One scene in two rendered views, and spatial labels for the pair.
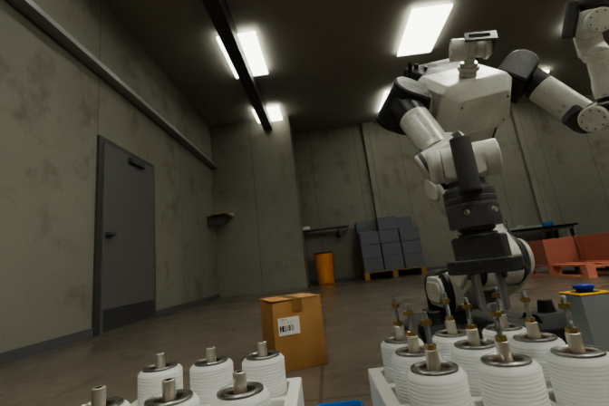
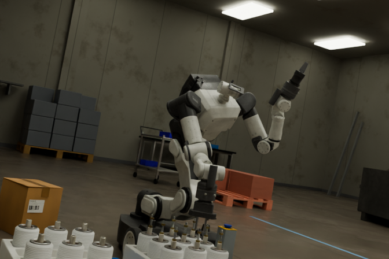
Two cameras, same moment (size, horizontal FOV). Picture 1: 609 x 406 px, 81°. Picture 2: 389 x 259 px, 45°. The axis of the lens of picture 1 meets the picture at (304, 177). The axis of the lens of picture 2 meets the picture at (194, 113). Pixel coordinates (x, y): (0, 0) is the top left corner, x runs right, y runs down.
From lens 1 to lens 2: 1.42 m
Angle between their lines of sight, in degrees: 32
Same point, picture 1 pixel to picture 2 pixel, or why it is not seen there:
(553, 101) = (252, 128)
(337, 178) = (27, 25)
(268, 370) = (90, 237)
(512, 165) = not seen: hidden behind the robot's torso
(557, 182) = not seen: hidden behind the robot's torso
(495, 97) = (229, 119)
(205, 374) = (58, 235)
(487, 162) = (219, 177)
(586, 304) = (226, 233)
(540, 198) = not seen: hidden behind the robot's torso
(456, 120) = (206, 125)
